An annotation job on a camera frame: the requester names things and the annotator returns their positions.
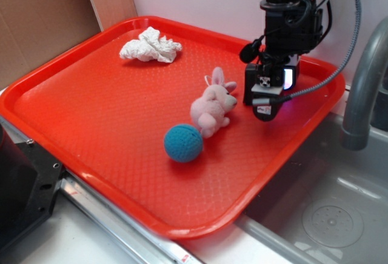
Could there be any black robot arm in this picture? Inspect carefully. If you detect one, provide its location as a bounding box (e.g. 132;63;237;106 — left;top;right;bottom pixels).
239;0;323;122

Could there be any brown cardboard panel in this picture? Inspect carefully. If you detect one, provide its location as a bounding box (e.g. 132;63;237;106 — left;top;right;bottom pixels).
1;0;100;88

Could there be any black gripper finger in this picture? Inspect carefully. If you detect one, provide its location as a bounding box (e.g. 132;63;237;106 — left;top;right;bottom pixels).
252;92;283;122

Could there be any blue knitted ball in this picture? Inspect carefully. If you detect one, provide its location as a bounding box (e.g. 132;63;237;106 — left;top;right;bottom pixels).
164;124;204;163

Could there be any crumpled white paper towel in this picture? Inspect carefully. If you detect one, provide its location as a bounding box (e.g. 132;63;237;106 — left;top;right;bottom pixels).
119;27;182;64

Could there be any gripper finger with light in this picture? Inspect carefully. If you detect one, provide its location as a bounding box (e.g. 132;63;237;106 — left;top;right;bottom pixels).
283;55;300;91

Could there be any grey braided cable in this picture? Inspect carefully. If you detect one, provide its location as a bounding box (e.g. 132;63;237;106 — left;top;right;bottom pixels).
252;0;363;106

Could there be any grey faucet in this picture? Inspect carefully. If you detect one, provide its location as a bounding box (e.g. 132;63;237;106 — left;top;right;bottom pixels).
340;18;387;150

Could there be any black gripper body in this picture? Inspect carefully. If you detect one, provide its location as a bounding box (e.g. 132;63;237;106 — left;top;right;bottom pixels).
239;0;324;65

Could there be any pink plush bunny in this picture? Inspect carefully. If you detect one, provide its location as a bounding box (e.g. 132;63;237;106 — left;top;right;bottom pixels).
190;67;237;138

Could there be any black box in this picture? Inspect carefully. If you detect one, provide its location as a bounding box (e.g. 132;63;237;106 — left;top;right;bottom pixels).
243;63;261;106

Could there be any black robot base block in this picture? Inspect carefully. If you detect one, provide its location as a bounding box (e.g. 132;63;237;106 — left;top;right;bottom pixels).
1;127;64;252

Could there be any grey plastic sink basin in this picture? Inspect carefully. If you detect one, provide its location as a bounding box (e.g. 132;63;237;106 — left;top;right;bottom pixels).
236;115;387;263

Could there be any metal rail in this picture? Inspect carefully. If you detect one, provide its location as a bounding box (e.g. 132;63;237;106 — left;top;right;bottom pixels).
0;115;207;264

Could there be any red plastic tray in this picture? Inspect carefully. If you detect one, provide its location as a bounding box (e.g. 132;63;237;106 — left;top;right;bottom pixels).
1;16;345;240

